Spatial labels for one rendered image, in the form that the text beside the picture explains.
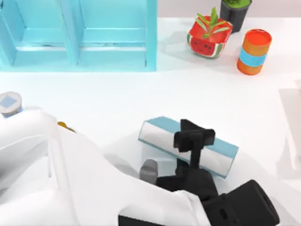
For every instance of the pale grey rounded box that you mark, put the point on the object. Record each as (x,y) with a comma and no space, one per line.
(148,171)

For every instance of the small yellow object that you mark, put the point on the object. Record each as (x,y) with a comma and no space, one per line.
(64,126)

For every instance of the grey and blue bottle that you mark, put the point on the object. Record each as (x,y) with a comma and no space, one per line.
(9,103)

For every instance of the watermelon plant pot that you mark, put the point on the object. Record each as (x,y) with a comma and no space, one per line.
(204,46)

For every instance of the dark grey plant pot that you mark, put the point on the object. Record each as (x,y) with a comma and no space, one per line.
(234,16)

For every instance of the blue and white book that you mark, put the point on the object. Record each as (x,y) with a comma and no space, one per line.
(157,136)

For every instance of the orange and blue can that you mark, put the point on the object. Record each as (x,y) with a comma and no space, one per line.
(254,50)

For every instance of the light blue rack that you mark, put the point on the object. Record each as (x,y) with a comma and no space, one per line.
(113,14)

